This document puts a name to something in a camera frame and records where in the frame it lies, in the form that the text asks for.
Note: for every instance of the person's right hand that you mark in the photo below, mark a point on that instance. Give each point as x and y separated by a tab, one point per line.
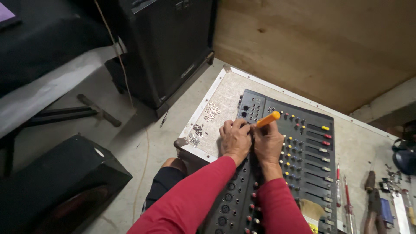
267	142

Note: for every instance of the pile of silver washers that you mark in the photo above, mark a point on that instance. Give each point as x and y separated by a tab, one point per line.
212	111

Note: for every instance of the grey workbench with dark cover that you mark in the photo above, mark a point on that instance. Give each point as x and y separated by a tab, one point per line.
48	61

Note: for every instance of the blue box cutter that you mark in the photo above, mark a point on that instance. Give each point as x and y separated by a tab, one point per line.
386	211

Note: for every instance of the person's left fingers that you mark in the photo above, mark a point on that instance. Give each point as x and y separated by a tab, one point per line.
234	125

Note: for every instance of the dark round helmet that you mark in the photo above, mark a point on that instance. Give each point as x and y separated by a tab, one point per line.
404	156

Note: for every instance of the person's left hand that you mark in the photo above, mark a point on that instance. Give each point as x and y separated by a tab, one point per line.
235	140

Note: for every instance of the heap of small metal parts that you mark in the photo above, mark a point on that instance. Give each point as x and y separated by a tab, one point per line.
391	177

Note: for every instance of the red clear tester screwdriver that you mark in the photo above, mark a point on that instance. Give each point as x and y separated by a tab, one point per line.
338	185
348	204

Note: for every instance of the pile of black screws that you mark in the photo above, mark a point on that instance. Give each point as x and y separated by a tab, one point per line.
198	129

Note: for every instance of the person's leg in black shorts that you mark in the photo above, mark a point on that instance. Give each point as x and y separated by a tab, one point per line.
164	185

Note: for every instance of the large black speaker cabinet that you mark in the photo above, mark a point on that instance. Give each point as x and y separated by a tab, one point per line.
162	48

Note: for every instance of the plywood board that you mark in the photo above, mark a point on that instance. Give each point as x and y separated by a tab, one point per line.
312	45

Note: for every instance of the person's right fingers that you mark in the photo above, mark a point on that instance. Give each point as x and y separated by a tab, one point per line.
261	130

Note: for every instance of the pile of small silver rings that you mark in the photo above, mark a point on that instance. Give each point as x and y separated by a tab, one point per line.
194	140

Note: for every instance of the black audio mixer console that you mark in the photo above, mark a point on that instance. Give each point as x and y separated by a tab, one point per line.
282	169

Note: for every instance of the small black speaker box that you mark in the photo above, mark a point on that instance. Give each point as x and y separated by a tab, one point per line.
58	188

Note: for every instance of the flat silver metal strip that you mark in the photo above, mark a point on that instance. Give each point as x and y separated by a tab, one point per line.
401	213

